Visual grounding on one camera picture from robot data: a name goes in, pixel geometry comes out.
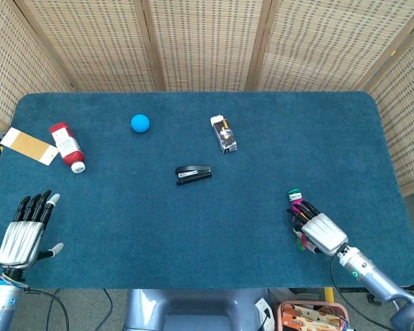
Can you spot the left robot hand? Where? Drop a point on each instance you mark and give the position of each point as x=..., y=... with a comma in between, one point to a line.
x=20, y=238

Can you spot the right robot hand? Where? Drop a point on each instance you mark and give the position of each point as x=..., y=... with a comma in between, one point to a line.
x=324, y=234

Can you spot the colourful feather shuttlecock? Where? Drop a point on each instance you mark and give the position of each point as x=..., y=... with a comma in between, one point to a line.
x=294, y=194

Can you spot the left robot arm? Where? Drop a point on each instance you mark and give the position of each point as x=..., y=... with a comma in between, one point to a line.
x=3, y=303

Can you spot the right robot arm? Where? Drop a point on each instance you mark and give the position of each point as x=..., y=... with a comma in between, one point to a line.
x=376, y=279

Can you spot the pink basket with items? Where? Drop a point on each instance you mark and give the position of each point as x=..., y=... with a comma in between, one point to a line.
x=310, y=317

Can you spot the tan and white card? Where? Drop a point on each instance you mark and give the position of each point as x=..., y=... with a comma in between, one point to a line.
x=27, y=145

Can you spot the white power strip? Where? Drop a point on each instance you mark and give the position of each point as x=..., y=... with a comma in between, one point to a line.
x=262, y=307

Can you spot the red bottle white cap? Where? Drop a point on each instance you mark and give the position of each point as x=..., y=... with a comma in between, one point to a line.
x=67, y=146

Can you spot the blue felt table cover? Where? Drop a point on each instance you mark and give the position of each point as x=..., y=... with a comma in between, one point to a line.
x=207, y=224

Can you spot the small dark carton box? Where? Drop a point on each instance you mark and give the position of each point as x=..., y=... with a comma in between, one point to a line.
x=225, y=138

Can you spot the black stapler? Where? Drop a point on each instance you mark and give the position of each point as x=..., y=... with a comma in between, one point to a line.
x=193, y=175

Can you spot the grey-blue robot torso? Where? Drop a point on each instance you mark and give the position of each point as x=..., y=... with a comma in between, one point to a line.
x=193, y=310

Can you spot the blue ball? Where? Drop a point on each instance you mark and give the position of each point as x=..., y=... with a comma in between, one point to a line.
x=140, y=123

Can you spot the woven folding screen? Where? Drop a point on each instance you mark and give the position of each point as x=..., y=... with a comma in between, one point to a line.
x=207, y=45

